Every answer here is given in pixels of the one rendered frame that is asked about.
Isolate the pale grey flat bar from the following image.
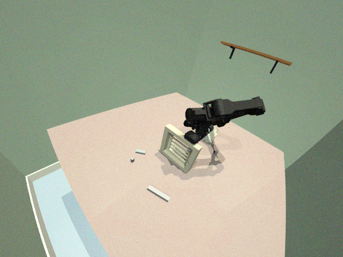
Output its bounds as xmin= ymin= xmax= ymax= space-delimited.
xmin=136 ymin=149 xmax=146 ymax=154

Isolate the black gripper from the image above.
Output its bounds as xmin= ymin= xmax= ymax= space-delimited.
xmin=184 ymin=121 xmax=214 ymax=145

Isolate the white rectangular bar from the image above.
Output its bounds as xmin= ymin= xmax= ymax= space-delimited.
xmin=147 ymin=185 xmax=170 ymax=202

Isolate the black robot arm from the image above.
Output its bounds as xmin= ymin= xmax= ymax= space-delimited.
xmin=183 ymin=96 xmax=266 ymax=130

